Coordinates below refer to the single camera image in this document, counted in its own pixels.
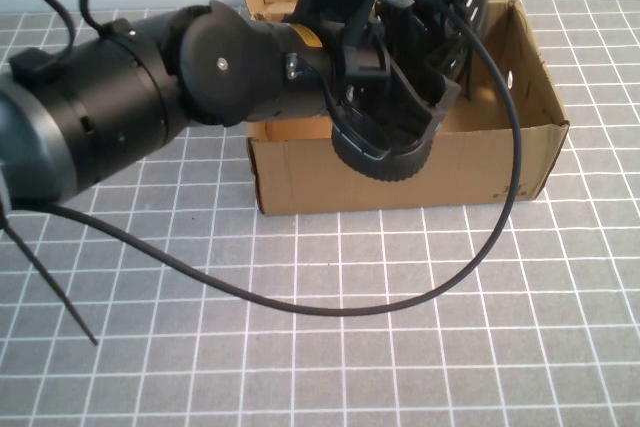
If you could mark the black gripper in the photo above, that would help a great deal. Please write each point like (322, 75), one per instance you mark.
(310, 77)

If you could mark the black knit sneaker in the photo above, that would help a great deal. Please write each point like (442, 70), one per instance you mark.
(390, 162)

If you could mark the brown cardboard shoe box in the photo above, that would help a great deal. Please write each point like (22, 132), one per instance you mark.
(450, 172)

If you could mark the grey white grid tablecloth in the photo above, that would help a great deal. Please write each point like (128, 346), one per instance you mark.
(350, 372)

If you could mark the black zip tie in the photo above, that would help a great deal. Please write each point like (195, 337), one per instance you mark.
(50, 279)

